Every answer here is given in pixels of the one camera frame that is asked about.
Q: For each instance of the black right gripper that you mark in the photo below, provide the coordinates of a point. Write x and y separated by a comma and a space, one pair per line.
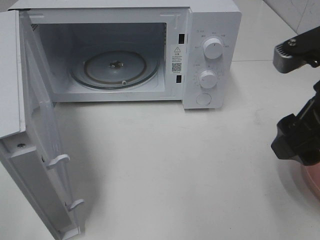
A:
298, 136

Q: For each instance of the pink round plate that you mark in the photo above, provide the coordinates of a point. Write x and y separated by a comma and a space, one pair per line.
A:
311, 176

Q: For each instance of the round white door button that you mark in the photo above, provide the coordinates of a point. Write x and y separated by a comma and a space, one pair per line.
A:
203, 99

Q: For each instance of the white timer knob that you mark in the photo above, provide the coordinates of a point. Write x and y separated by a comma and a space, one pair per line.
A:
208, 79

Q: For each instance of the white microwave door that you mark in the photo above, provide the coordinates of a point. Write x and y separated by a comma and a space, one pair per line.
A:
31, 149

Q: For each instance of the upper white power knob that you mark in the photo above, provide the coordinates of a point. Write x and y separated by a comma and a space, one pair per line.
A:
213, 47

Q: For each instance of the white microwave oven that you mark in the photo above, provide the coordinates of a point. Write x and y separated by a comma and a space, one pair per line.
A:
173, 31

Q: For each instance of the glass microwave turntable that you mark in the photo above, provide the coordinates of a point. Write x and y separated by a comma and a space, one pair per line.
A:
114, 69

